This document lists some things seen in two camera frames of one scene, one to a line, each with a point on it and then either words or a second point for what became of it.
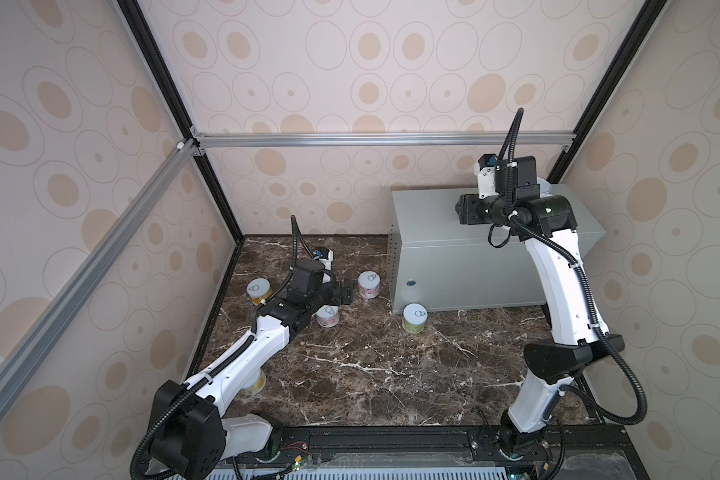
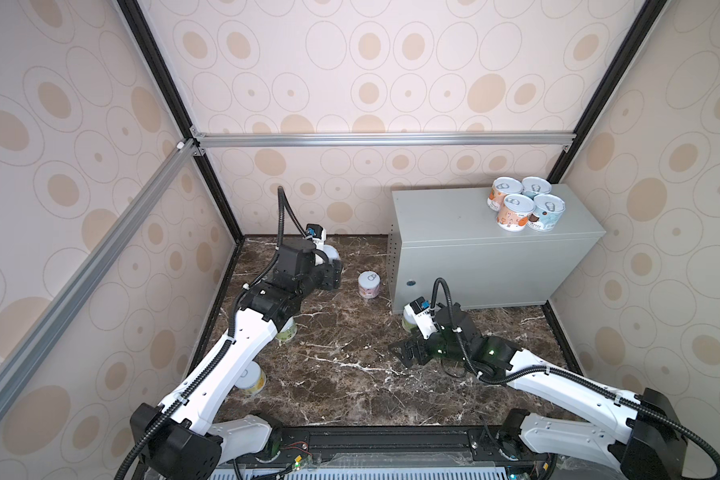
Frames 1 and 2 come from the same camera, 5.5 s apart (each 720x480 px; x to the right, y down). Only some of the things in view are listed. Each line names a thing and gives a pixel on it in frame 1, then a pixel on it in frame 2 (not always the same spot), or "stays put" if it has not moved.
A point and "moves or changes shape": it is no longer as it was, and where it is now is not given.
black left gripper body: (346, 296) to (327, 275)
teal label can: (545, 188) stays put
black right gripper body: (480, 210) to (433, 348)
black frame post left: (142, 30) stays put
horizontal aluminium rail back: (375, 139) stays put
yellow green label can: (259, 385) stays put
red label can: (327, 316) moves or changes shape
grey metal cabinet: (436, 260) stays put
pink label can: (369, 283) stays put
